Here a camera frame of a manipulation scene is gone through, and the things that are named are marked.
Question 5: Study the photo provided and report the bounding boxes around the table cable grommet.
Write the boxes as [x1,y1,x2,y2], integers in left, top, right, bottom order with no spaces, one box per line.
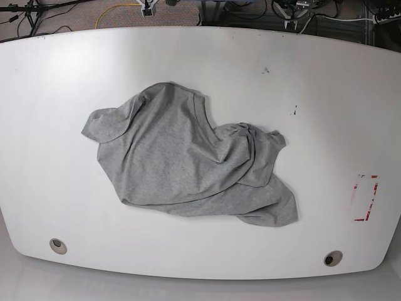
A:
[323,250,343,267]
[49,238,67,255]

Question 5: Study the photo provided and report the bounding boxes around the grey T-shirt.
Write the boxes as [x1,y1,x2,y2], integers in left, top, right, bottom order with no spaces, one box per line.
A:
[82,82,298,227]

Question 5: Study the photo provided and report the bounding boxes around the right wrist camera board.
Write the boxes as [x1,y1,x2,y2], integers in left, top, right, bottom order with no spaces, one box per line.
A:
[142,8,155,18]

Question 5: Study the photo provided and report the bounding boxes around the grey metal frame post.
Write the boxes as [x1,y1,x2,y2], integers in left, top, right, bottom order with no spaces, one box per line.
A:
[362,0,375,46]

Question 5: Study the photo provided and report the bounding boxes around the black tripod stand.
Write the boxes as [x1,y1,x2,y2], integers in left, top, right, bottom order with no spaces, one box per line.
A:
[1,0,91,38]

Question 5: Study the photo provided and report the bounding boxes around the red tape rectangle marking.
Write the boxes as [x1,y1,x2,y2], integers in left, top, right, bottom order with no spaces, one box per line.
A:
[350,174,379,222]

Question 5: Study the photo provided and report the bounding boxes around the left table cable grommet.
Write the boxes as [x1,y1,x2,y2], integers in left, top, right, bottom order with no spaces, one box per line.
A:
[49,238,67,255]

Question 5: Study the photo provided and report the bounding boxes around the right table cable grommet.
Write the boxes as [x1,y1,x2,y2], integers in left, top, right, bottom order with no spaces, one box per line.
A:
[323,250,343,267]

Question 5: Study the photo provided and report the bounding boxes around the yellow floor cable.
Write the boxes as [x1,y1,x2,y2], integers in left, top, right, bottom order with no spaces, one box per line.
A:
[95,3,142,29]

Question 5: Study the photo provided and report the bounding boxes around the white power strip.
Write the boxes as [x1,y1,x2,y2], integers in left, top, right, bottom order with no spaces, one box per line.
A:
[373,6,400,24]

